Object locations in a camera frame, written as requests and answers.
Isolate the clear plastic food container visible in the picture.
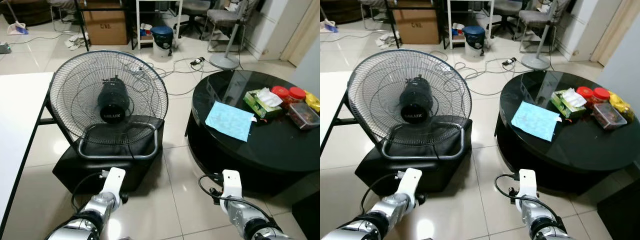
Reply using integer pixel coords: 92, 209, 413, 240
592, 102, 629, 131
287, 102, 321, 131

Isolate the yellow snack bag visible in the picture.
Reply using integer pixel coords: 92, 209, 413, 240
608, 91, 635, 124
304, 91, 321, 114

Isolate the jar with red lid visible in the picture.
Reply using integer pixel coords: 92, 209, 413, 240
576, 86, 595, 107
270, 85, 290, 107
592, 87, 611, 106
288, 87, 307, 106

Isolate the round black coffee table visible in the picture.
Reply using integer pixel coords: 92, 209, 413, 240
494, 70, 640, 197
185, 70, 321, 197

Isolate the green tissue box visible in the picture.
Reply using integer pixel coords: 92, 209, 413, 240
243, 88, 284, 120
550, 88, 589, 120

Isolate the light blue cloth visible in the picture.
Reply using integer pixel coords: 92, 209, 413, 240
510, 100, 561, 143
205, 100, 257, 143

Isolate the black square stool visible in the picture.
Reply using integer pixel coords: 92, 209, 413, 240
354, 117, 474, 195
52, 117, 166, 195

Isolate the black floor fan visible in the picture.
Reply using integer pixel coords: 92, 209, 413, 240
347, 49, 473, 161
49, 50, 170, 161

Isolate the dark low cabinet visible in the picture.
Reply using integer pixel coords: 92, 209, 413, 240
292, 189, 321, 240
596, 192, 640, 240

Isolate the white crumpled cloth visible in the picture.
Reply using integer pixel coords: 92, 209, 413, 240
375, 32, 401, 50
64, 32, 90, 51

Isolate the brown cardboard box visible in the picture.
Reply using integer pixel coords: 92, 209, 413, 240
82, 0, 130, 46
392, 0, 441, 46

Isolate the black office chair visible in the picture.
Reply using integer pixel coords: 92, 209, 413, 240
176, 0, 212, 39
491, 0, 524, 37

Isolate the white bin with blue bag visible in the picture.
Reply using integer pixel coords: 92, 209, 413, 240
462, 25, 486, 57
150, 25, 175, 57

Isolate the white table with black frame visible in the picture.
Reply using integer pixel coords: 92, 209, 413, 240
0, 71, 57, 236
320, 71, 355, 155

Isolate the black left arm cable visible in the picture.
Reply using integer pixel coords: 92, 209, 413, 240
70, 171, 108, 210
360, 171, 405, 217

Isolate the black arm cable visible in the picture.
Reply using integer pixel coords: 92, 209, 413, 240
494, 172, 563, 221
198, 172, 273, 221
70, 171, 108, 210
360, 171, 405, 217

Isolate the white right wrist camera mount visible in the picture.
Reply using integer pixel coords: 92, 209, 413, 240
515, 169, 539, 202
220, 169, 244, 202

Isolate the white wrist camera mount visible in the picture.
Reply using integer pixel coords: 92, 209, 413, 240
398, 167, 424, 202
101, 167, 127, 202
515, 169, 539, 202
220, 169, 244, 202

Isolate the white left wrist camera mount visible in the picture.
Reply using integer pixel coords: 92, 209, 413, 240
101, 167, 127, 202
398, 167, 424, 202

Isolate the grey pedestal fan stand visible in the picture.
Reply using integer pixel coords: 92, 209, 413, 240
520, 0, 560, 71
208, 0, 249, 71

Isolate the black metal rack frame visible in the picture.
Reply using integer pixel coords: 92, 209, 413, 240
385, 0, 449, 51
74, 0, 139, 52

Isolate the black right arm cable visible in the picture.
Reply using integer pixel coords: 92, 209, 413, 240
494, 172, 563, 221
198, 172, 273, 221

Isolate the grey metal-frame chair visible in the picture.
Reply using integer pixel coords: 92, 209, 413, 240
205, 0, 258, 53
517, 0, 571, 53

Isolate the white floor cable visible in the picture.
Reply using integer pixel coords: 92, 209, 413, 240
127, 47, 241, 97
430, 49, 523, 97

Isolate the white metal shelf frame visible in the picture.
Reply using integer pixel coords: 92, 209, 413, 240
446, 0, 496, 51
135, 0, 184, 51

